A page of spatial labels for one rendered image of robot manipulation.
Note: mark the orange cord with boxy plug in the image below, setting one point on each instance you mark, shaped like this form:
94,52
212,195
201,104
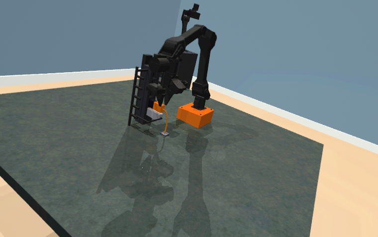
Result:
154,105

